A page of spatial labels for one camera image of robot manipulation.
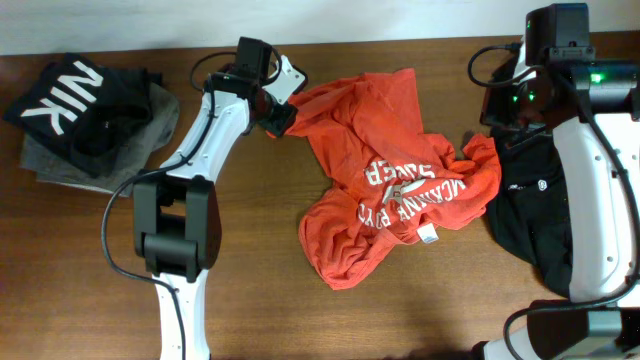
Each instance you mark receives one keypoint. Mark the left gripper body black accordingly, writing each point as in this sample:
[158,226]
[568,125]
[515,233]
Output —
[275,116]

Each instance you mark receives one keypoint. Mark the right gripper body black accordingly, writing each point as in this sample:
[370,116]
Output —
[510,107]

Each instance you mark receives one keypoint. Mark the red printed t-shirt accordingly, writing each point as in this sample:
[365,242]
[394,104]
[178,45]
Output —
[392,183]

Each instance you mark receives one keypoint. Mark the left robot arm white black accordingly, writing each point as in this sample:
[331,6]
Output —
[177,226]

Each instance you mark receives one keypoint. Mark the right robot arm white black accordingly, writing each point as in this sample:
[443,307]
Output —
[566,125]

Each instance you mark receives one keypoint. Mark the black crumpled garment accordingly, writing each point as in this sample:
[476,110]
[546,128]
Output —
[530,215]

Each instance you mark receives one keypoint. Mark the dark folded garment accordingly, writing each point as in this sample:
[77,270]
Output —
[122,108]

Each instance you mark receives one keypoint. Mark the black shirt white letters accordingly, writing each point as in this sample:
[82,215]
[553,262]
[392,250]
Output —
[53,107]

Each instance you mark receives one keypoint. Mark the grey folded garment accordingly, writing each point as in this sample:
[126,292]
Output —
[131,158]

